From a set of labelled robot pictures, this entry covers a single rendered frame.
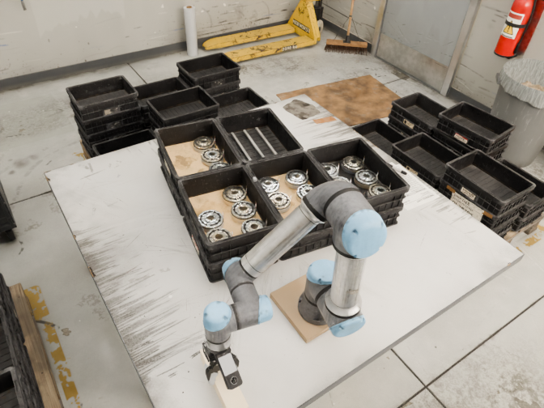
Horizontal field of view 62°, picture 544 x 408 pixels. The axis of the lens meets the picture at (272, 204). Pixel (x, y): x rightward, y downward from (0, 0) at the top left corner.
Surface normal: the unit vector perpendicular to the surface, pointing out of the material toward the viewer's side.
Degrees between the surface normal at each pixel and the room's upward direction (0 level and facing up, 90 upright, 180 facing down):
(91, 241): 0
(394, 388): 0
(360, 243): 83
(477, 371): 0
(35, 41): 90
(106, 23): 90
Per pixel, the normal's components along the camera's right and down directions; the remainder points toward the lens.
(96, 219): 0.04, -0.73
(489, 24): -0.83, 0.35
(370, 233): 0.36, 0.57
